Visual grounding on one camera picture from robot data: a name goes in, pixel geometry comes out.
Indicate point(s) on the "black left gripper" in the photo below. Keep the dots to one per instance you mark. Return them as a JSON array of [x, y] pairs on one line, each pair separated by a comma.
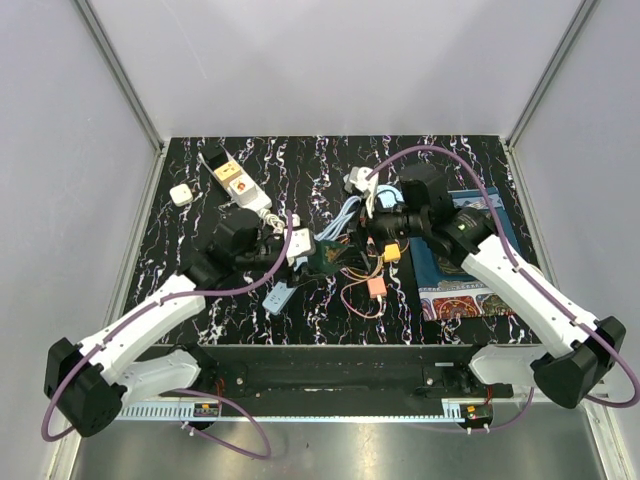
[[300, 276]]

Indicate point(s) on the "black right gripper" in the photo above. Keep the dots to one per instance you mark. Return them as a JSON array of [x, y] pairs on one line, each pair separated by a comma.
[[358, 258]]

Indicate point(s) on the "green cube socket adapter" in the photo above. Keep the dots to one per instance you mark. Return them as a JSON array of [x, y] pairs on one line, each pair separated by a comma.
[[328, 258]]

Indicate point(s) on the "light blue power strip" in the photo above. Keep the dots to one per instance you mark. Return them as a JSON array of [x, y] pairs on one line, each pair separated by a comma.
[[277, 298]]

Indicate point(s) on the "yellow USB charger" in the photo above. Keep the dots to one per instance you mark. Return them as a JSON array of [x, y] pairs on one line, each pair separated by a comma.
[[392, 253]]

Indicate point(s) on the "white multicolour power strip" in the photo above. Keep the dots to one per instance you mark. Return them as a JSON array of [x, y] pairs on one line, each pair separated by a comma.
[[256, 201]]

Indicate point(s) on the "white cube socket adapter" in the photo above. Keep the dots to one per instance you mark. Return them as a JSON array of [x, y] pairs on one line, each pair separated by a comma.
[[241, 186]]

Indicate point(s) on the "beige travel adapter cube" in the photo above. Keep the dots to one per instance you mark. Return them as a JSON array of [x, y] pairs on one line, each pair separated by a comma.
[[226, 172]]

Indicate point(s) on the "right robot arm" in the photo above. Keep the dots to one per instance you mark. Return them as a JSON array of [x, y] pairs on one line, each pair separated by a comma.
[[579, 348]]

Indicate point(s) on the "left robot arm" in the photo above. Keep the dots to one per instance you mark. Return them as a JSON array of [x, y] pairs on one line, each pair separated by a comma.
[[90, 382]]

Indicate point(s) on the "pink USB charger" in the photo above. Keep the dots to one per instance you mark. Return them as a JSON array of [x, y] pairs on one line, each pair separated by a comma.
[[376, 287]]

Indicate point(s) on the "round light blue socket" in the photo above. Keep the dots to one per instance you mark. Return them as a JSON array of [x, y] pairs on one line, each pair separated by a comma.
[[388, 196]]

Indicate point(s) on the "blue patterned placemat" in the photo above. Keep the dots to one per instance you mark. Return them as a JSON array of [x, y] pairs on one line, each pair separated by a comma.
[[447, 292]]

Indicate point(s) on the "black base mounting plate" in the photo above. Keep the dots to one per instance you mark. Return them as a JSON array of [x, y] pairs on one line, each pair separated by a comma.
[[432, 371]]

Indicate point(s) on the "white wall charger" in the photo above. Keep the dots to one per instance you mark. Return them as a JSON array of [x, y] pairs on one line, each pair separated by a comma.
[[181, 195]]

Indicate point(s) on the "aluminium frame post left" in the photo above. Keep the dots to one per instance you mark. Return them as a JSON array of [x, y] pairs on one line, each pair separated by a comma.
[[104, 45]]

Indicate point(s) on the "aluminium frame post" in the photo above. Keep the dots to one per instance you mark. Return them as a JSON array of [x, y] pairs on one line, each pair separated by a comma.
[[104, 45], [572, 33]]

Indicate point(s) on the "aluminium frame post right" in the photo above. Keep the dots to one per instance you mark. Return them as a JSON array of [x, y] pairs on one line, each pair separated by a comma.
[[572, 33]]

